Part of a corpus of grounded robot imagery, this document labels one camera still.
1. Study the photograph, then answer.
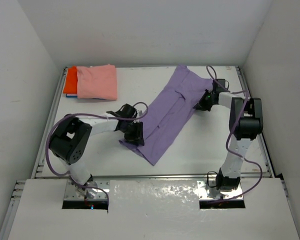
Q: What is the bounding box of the purple t-shirt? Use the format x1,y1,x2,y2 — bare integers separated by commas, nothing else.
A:
119,65,213,166

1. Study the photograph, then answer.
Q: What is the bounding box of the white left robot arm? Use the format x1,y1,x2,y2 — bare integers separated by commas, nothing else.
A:
45,103,148,195

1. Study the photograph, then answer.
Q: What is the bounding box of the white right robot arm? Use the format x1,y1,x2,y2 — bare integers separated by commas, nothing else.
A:
194,79,264,191

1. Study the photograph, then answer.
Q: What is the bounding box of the folded pink t-shirt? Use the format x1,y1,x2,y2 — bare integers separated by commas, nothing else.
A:
76,64,118,101

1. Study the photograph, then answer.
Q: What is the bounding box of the white foam front cover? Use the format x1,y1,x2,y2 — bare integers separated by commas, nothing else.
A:
9,178,299,240

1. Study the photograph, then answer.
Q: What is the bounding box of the folded orange t-shirt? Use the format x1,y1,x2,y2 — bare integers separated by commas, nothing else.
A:
62,66,78,95

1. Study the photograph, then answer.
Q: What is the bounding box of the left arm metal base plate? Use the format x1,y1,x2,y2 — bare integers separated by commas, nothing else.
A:
63,180,108,201

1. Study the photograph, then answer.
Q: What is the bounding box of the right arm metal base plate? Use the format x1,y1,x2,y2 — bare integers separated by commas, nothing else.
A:
197,180,244,202

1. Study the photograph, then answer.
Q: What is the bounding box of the aluminium front table rail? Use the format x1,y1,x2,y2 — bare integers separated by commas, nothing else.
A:
34,171,273,180

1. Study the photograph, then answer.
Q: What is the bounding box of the aluminium table rail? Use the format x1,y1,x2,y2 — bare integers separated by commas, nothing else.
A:
30,66,68,179
34,171,273,180
235,66,274,178

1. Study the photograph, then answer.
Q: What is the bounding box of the aluminium right table rail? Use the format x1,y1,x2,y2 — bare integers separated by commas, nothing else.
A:
235,66,274,178

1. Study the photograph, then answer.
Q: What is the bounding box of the aluminium left table rail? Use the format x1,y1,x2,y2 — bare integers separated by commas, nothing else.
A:
30,66,68,179

